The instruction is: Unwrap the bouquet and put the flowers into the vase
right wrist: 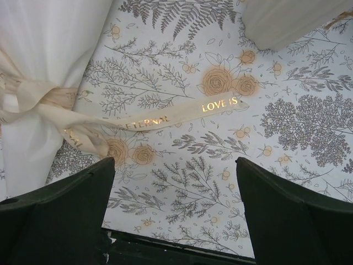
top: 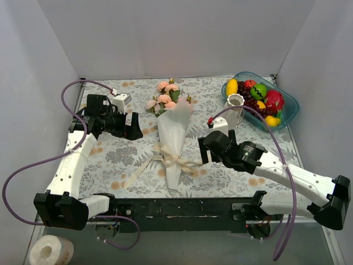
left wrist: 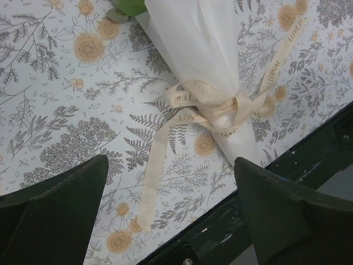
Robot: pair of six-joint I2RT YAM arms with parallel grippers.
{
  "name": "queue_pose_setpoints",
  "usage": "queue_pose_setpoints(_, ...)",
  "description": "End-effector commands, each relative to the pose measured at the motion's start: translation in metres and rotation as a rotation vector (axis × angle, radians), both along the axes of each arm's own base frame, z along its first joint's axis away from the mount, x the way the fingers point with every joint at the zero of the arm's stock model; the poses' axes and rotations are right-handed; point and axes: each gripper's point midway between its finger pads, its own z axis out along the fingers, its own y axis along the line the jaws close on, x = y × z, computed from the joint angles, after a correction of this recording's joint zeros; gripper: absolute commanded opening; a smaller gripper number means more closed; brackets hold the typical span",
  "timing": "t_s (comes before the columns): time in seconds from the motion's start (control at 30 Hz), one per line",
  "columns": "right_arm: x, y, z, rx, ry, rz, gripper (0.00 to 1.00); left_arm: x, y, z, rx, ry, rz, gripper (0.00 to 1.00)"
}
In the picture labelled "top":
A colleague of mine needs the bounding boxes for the cream ribbon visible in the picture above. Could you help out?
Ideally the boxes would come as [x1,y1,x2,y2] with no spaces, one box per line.
[124,142,202,192]

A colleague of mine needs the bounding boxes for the white wrapping paper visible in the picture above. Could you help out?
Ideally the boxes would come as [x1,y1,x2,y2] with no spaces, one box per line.
[156,97,191,192]

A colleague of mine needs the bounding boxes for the pink flower stems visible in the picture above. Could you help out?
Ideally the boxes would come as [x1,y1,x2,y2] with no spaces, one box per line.
[145,78,180,116]

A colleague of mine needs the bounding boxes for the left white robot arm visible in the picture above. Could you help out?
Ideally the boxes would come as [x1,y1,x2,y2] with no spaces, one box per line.
[34,94,143,230]

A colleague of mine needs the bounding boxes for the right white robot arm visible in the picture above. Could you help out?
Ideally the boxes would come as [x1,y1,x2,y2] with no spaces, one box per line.
[198,130,351,230]

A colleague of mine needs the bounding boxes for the white ribbed vase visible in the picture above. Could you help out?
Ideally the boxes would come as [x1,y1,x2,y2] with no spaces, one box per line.
[221,94,245,129]

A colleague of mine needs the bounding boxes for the floral tablecloth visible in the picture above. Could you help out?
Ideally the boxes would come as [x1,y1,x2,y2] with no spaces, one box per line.
[79,76,301,198]

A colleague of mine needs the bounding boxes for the yellow lemon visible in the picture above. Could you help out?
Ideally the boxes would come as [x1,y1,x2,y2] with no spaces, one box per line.
[265,115,281,127]

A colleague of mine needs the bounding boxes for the small orange fruit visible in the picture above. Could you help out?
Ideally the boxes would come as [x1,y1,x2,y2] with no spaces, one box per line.
[256,100,266,109]

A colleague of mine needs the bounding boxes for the dark grape bunch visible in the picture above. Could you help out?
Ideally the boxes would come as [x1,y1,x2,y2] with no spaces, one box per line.
[238,81,273,118]

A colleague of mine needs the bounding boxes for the yellow mango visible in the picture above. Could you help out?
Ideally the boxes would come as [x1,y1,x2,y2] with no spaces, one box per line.
[226,78,238,97]

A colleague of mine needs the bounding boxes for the red apple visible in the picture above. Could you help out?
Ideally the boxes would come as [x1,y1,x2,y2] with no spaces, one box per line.
[244,79,257,88]

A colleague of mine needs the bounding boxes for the red dragon fruit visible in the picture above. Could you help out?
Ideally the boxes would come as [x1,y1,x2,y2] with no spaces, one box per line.
[264,90,285,115]

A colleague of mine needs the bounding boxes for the teal plastic fruit basket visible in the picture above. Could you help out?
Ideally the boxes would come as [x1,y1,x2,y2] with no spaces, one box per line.
[221,71,299,132]

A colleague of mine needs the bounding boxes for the white tape roll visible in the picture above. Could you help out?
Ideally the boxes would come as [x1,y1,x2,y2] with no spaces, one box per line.
[29,235,74,265]

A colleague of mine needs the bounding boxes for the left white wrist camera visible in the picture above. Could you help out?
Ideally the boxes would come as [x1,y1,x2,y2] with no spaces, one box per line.
[111,94,132,114]

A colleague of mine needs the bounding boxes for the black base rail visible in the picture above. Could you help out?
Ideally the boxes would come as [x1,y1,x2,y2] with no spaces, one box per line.
[97,195,268,233]

